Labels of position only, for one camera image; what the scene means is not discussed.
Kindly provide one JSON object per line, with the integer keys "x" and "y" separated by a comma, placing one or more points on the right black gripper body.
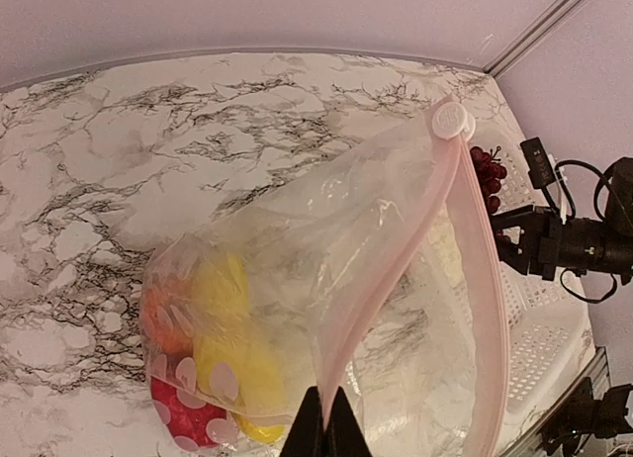
{"x": 535, "y": 241}

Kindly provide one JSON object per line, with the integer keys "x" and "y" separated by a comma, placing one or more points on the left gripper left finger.
{"x": 306, "y": 437}

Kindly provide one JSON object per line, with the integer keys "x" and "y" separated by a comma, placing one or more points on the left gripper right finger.
{"x": 343, "y": 436}

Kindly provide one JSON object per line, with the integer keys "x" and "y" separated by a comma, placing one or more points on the dark red toy grapes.
{"x": 490, "y": 173}

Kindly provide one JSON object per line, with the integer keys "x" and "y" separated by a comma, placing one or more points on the white plastic basket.
{"x": 510, "y": 350}

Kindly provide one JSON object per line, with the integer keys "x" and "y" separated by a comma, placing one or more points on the yellow toy fruit front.
{"x": 236, "y": 365}

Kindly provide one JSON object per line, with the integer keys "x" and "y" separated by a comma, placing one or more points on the yellow toy fruit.
{"x": 236, "y": 365}
{"x": 220, "y": 296}

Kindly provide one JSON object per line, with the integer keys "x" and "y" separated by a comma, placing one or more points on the red toy bell pepper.
{"x": 186, "y": 418}

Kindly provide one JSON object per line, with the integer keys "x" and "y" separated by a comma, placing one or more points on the yellow toy fruit back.
{"x": 220, "y": 296}

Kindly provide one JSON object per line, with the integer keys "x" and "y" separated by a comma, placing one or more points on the clear zip top bag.
{"x": 322, "y": 255}

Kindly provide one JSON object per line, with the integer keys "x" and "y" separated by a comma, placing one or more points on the orange toy pumpkin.
{"x": 156, "y": 321}

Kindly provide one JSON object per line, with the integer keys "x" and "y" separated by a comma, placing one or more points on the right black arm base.
{"x": 582, "y": 416}

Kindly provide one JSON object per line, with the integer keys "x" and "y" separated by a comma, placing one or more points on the front aluminium rail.
{"x": 530, "y": 441}

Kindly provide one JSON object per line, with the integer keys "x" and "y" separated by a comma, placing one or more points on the right aluminium frame post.
{"x": 529, "y": 39}

